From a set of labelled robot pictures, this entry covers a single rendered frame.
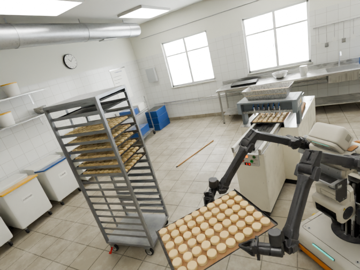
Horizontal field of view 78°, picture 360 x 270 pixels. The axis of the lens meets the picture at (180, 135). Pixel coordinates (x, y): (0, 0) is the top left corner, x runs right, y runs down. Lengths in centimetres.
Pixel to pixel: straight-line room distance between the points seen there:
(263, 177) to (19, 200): 346
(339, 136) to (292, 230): 69
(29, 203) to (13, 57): 257
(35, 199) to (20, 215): 29
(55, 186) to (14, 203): 65
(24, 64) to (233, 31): 457
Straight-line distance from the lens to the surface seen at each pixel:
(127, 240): 290
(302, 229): 241
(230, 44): 620
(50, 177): 437
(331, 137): 167
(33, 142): 497
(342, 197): 186
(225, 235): 133
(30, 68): 518
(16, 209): 420
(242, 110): 313
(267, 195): 270
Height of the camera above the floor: 198
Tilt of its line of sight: 20 degrees down
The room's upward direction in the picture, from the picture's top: 15 degrees counter-clockwise
